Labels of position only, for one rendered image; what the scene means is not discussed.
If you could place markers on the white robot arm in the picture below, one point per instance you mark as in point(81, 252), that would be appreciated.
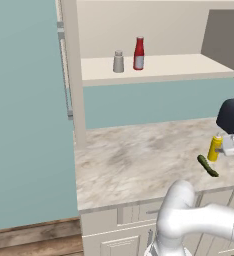
point(189, 220)

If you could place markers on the beige base cabinet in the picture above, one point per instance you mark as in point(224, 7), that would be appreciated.
point(122, 220)

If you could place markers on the yellow mustard bottle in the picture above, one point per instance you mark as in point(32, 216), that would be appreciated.
point(214, 148)

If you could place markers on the green cucumber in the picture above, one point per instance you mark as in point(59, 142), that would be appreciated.
point(207, 165)

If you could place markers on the beige drawer front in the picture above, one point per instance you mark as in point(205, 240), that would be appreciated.
point(135, 213)
point(222, 197)

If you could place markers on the red ketchup bottle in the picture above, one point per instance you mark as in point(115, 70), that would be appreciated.
point(139, 55)

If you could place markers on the grey shaker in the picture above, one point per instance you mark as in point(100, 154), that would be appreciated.
point(118, 62)

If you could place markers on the beige base cupboard door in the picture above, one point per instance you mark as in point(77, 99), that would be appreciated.
point(119, 241)

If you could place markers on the beige open wall cabinet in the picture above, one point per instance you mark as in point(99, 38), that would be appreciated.
point(155, 70)

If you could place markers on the grey-beige wall cabinet door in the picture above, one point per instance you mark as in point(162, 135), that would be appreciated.
point(224, 36)

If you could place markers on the beige wall cabinet door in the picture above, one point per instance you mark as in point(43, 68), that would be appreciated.
point(66, 66)

